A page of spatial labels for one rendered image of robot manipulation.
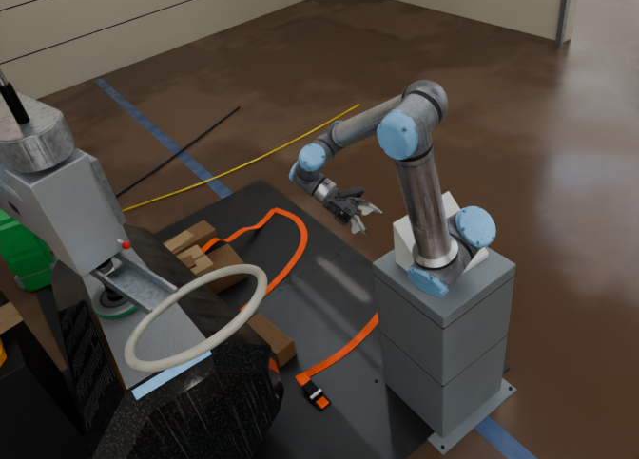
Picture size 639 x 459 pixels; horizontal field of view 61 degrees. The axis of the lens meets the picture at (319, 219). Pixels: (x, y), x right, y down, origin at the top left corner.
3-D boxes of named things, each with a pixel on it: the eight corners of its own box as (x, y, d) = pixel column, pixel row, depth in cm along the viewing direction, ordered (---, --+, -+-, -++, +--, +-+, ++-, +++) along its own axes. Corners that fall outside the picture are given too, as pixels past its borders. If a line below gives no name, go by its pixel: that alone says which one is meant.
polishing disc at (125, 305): (135, 270, 237) (134, 268, 236) (150, 298, 222) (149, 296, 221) (87, 294, 230) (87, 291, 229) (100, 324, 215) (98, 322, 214)
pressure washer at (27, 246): (21, 266, 388) (-47, 166, 334) (70, 250, 395) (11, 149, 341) (18, 298, 362) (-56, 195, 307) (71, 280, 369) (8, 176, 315)
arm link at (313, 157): (315, 133, 191) (310, 150, 202) (294, 154, 187) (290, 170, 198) (335, 150, 190) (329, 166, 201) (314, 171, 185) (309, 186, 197)
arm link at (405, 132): (473, 272, 188) (445, 94, 137) (446, 308, 182) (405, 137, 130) (435, 256, 198) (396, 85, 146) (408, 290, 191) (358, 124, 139)
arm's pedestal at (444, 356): (440, 330, 294) (440, 207, 241) (516, 391, 260) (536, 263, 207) (370, 382, 275) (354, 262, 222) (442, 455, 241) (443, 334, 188)
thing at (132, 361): (105, 354, 175) (100, 348, 174) (217, 264, 201) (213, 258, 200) (171, 392, 137) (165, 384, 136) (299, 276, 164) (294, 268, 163)
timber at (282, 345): (297, 353, 293) (293, 340, 286) (280, 368, 288) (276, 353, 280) (263, 325, 312) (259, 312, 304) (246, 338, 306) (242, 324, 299)
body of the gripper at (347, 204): (345, 227, 201) (319, 208, 203) (357, 214, 207) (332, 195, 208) (353, 216, 195) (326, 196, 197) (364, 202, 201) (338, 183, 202)
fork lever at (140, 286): (50, 256, 222) (45, 247, 219) (91, 230, 232) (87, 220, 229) (145, 327, 182) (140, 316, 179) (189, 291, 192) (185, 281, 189)
